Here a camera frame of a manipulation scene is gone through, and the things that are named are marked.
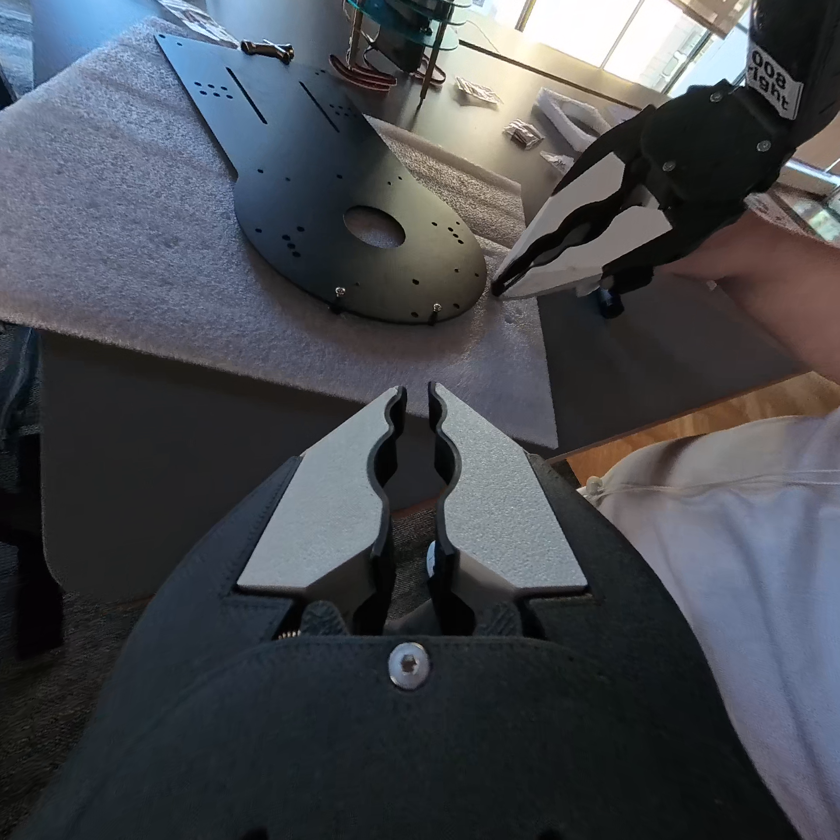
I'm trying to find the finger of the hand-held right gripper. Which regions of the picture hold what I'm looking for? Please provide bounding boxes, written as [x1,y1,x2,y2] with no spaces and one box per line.
[502,200,675,301]
[491,153,651,296]

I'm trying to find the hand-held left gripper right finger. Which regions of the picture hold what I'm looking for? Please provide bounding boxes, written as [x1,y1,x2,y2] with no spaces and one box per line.
[427,381,589,593]

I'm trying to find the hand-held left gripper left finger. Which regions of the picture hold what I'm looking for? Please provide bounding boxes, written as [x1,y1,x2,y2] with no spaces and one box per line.
[235,385,408,593]

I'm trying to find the black metal base plate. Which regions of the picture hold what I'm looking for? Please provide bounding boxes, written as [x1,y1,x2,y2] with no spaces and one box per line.
[154,34,488,326]

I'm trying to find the person's right forearm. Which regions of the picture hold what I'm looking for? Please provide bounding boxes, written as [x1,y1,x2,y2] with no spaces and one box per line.
[650,210,840,388]

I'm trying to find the white foam block with hole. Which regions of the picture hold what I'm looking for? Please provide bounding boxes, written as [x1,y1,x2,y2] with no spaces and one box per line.
[535,85,642,160]

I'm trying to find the large window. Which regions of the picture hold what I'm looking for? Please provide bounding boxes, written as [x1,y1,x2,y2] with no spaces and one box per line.
[518,0,750,88]

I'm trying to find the dark chair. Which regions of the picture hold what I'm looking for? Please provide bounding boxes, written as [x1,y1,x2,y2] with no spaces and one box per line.
[0,322,68,658]

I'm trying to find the grey foam sheet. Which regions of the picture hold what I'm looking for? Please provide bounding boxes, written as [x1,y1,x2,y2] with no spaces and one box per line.
[0,16,560,452]

